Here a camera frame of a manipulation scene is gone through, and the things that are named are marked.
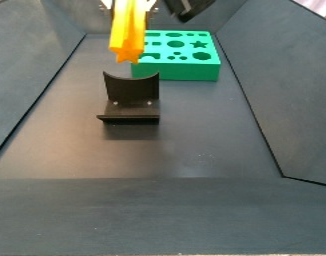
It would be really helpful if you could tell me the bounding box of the yellow star-shaped prism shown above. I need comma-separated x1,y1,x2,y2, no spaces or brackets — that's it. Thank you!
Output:
108,0,147,63

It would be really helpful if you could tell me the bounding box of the black curved fixture stand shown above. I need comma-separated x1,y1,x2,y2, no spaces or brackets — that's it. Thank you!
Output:
96,72,160,122

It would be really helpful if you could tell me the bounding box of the green foam shape-sorter block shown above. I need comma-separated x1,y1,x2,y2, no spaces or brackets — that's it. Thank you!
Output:
131,30,221,81

